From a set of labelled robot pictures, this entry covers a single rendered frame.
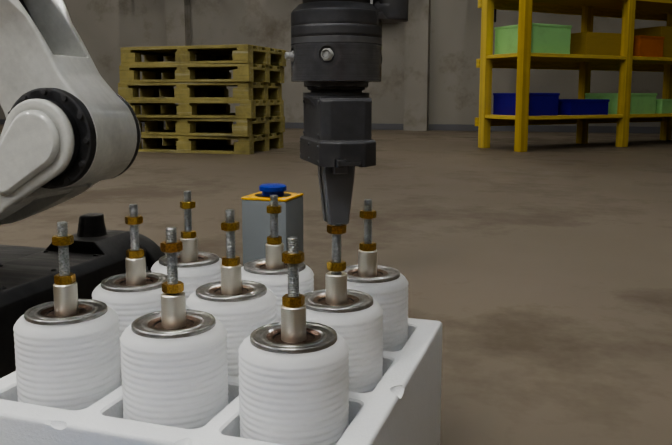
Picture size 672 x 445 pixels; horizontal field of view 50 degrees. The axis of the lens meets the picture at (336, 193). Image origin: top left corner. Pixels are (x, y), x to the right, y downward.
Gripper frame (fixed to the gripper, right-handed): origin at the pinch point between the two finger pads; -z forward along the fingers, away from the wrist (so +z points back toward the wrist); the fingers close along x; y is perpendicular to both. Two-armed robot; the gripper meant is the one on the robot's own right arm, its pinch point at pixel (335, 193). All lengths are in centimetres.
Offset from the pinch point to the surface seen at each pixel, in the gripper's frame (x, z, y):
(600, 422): 15, -36, -43
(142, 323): -3.3, -10.9, 19.1
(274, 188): 32.8, -3.7, 0.5
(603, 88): 705, 17, -518
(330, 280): -0.8, -8.7, 0.7
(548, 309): 66, -36, -65
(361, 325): -4.5, -12.4, -1.4
